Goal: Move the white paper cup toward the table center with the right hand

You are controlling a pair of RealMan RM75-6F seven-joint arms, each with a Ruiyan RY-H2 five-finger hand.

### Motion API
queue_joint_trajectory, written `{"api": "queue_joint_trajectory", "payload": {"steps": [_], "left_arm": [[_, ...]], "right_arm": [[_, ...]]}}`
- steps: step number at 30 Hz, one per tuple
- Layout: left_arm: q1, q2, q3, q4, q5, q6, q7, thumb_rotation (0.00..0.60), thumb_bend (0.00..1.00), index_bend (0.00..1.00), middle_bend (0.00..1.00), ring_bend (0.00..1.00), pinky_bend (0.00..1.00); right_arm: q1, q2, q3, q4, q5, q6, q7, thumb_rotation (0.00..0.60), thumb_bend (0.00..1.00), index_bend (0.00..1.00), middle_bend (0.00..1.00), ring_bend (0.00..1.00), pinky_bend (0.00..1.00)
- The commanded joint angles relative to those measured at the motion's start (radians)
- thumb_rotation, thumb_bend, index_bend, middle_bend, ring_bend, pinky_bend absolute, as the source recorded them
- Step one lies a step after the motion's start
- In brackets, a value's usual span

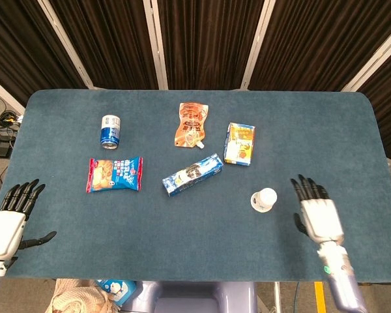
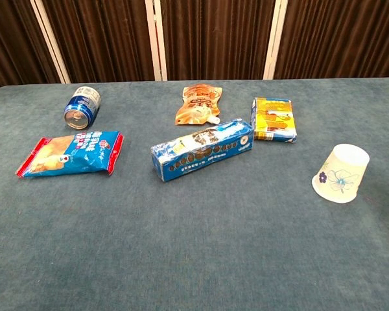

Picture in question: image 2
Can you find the white flower-print paper cup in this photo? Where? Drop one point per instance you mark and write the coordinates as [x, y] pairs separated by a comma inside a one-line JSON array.
[[342, 175]]

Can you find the long blue cookie box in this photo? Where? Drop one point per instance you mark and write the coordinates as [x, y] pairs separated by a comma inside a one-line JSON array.
[[201, 150]]

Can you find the orange spouted drink pouch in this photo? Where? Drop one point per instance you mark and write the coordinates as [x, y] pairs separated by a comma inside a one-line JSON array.
[[197, 103]]

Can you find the yellow and blue carton box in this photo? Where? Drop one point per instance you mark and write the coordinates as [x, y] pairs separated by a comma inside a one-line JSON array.
[[275, 120]]

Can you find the blue table cloth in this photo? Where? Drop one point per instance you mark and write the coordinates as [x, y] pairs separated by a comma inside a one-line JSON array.
[[194, 246]]

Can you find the dark brown curtain panel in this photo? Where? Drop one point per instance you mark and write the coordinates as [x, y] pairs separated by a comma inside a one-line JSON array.
[[217, 39], [340, 39], [100, 39], [16, 42]]

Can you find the blue and white drink can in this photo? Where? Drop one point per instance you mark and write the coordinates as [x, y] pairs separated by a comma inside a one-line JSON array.
[[81, 108]]

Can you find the blue and red snack bag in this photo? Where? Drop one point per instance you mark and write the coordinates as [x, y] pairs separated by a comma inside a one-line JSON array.
[[71, 155]]

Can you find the white partition frame post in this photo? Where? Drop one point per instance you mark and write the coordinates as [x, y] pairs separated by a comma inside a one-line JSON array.
[[275, 39], [50, 42], [156, 40]]

